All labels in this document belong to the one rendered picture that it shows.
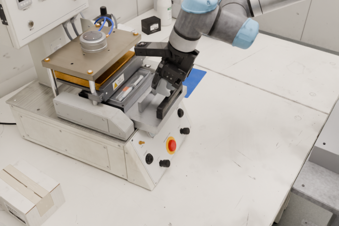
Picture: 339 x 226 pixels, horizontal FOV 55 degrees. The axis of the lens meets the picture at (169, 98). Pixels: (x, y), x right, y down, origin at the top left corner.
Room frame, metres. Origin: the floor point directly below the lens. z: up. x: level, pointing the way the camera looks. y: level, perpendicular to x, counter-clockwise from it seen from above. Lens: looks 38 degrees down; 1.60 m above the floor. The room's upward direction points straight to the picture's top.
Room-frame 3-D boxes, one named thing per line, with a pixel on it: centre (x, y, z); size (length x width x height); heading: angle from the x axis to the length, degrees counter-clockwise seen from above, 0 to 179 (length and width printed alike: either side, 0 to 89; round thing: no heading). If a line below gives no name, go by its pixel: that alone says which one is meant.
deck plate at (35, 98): (0.90, 0.26, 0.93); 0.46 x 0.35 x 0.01; 65
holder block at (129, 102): (0.86, 0.17, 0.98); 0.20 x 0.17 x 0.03; 155
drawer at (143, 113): (0.84, 0.12, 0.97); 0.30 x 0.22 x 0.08; 65
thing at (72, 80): (0.89, 0.23, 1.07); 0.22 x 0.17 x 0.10; 155
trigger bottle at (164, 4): (1.72, 0.03, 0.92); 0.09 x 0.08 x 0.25; 80
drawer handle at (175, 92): (0.78, 0.00, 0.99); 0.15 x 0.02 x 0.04; 155
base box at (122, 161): (0.90, 0.22, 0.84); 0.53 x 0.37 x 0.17; 65
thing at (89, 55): (0.92, 0.25, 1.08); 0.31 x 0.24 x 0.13; 155
